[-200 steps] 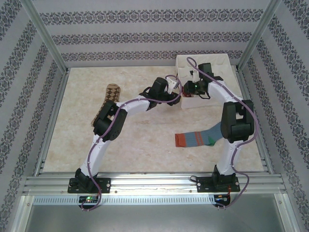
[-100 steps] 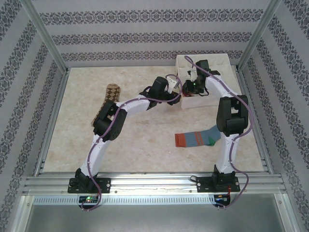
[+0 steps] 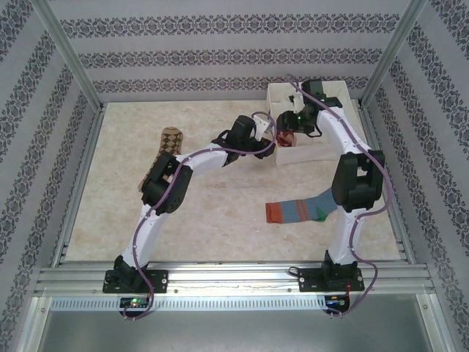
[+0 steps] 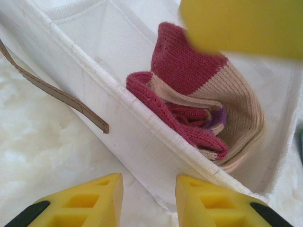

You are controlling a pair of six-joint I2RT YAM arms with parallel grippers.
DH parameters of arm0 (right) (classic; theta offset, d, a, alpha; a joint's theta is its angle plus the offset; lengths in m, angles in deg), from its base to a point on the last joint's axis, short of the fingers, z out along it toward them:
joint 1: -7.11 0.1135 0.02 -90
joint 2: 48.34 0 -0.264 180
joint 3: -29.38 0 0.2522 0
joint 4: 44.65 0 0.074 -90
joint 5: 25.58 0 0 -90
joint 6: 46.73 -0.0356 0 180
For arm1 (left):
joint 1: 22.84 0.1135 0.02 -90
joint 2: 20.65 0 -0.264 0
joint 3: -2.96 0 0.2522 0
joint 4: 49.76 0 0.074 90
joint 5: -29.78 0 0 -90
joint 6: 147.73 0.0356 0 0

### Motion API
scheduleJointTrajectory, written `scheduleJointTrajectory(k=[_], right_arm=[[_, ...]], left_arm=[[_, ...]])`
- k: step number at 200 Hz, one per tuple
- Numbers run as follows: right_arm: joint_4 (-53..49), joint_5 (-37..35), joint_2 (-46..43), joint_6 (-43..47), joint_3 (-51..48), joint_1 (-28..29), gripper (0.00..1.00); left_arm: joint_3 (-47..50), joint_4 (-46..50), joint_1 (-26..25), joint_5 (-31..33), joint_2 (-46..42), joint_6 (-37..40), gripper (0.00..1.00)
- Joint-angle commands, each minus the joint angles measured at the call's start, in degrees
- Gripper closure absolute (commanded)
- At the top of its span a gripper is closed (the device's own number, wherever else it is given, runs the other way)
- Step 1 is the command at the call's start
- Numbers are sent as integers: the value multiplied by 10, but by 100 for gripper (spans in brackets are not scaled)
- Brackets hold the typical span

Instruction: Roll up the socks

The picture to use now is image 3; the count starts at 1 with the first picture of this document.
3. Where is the white fabric organizer box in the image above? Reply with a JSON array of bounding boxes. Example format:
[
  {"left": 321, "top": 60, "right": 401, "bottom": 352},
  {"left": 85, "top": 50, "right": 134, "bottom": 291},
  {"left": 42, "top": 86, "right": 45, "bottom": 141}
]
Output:
[{"left": 266, "top": 80, "right": 362, "bottom": 166}]

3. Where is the blue sock orange cuff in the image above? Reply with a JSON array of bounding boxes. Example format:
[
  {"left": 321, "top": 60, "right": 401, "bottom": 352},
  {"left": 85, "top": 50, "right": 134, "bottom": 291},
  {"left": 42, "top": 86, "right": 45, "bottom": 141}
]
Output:
[{"left": 265, "top": 188, "right": 338, "bottom": 224}]

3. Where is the brown argyle sock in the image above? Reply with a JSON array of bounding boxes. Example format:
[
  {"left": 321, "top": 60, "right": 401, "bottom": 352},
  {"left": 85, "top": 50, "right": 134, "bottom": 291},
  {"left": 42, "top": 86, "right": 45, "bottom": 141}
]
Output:
[{"left": 137, "top": 127, "right": 184, "bottom": 191}]

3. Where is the sheet metal shelf panel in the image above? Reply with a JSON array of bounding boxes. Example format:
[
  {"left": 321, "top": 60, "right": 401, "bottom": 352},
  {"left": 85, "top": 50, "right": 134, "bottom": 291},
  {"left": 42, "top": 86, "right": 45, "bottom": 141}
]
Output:
[{"left": 31, "top": 296, "right": 440, "bottom": 352}]

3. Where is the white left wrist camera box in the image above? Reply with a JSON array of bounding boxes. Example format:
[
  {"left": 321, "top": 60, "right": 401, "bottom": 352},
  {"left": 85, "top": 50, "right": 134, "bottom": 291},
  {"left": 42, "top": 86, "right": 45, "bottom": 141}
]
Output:
[{"left": 252, "top": 114, "right": 274, "bottom": 142}]

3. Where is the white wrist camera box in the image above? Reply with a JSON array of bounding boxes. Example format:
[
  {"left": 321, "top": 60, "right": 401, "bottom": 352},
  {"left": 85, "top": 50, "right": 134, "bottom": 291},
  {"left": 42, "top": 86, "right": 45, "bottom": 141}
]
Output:
[
  {"left": 288, "top": 90, "right": 306, "bottom": 111},
  {"left": 252, "top": 114, "right": 274, "bottom": 142}
]

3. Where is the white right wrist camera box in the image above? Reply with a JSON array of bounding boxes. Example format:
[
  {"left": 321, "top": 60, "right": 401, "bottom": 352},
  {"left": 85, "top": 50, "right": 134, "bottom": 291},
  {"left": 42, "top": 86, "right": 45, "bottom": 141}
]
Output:
[{"left": 288, "top": 90, "right": 306, "bottom": 111}]

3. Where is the aluminium table side rail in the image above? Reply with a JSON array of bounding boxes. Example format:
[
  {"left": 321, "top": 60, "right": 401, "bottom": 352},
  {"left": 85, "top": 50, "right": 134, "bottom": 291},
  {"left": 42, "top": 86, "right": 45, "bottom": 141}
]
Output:
[
  {"left": 361, "top": 102, "right": 417, "bottom": 265},
  {"left": 51, "top": 104, "right": 107, "bottom": 267}
]

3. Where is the aluminium frame post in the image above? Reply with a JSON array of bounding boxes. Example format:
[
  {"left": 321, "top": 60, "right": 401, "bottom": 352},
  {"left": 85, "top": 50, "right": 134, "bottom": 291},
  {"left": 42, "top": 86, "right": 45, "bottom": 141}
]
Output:
[
  {"left": 361, "top": 0, "right": 429, "bottom": 107},
  {"left": 31, "top": 0, "right": 106, "bottom": 111}
]

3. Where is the aluminium mounting rail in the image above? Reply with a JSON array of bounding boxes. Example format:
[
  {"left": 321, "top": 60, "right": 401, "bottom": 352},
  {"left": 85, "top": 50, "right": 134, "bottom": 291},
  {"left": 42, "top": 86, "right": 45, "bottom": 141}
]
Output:
[{"left": 34, "top": 262, "right": 435, "bottom": 297}]

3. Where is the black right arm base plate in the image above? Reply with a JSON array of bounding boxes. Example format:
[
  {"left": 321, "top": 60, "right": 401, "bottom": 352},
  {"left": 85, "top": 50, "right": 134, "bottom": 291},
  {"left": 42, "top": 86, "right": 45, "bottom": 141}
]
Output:
[{"left": 298, "top": 268, "right": 366, "bottom": 293}]

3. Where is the slotted grey cable duct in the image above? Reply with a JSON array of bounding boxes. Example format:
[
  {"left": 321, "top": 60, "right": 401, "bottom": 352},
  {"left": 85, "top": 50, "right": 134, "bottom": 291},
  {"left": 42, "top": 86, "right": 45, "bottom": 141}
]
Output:
[{"left": 49, "top": 296, "right": 328, "bottom": 312}]

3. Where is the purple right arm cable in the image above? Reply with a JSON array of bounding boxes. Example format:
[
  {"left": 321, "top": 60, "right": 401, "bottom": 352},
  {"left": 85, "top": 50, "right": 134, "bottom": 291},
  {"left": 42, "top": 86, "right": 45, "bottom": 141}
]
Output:
[{"left": 285, "top": 73, "right": 390, "bottom": 318}]

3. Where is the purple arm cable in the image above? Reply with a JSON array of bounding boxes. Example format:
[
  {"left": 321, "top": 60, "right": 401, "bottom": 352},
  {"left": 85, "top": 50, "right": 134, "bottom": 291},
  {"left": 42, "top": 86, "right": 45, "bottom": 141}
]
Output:
[
  {"left": 285, "top": 73, "right": 390, "bottom": 318},
  {"left": 122, "top": 112, "right": 277, "bottom": 322}
]

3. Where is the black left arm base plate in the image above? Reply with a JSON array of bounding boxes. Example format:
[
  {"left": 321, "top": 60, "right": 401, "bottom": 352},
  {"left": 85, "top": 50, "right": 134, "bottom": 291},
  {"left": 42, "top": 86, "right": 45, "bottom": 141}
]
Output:
[{"left": 102, "top": 270, "right": 169, "bottom": 294}]

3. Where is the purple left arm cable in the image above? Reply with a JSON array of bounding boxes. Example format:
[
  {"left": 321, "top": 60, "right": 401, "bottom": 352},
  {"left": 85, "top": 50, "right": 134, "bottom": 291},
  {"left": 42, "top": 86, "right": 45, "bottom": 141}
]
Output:
[{"left": 122, "top": 112, "right": 277, "bottom": 322}]

